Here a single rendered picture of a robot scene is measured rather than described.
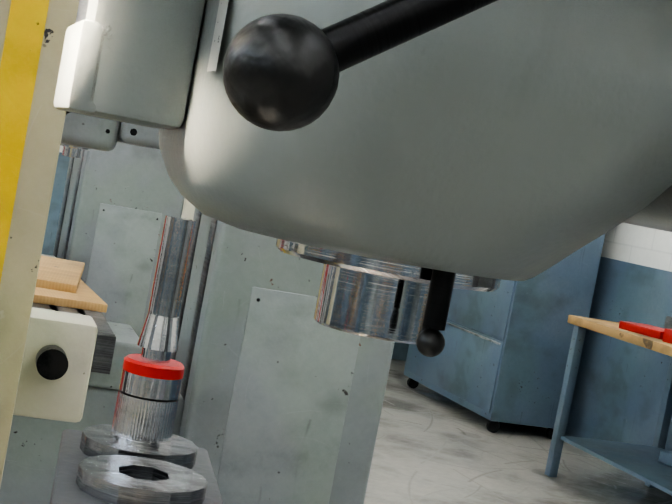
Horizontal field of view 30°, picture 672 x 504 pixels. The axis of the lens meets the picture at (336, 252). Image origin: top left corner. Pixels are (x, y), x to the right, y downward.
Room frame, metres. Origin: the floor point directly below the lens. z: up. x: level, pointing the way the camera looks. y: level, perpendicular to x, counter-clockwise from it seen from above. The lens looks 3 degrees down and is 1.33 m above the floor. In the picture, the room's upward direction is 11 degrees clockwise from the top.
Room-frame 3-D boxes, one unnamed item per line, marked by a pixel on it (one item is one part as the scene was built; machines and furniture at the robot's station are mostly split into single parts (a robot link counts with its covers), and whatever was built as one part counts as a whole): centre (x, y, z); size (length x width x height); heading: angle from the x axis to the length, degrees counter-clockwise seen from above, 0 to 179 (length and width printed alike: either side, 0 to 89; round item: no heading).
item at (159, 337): (0.95, 0.12, 1.23); 0.03 x 0.03 x 0.11
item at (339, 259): (0.47, -0.02, 1.31); 0.09 x 0.09 x 0.01
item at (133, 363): (0.95, 0.12, 1.17); 0.05 x 0.05 x 0.01
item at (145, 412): (0.95, 0.12, 1.14); 0.05 x 0.05 x 0.05
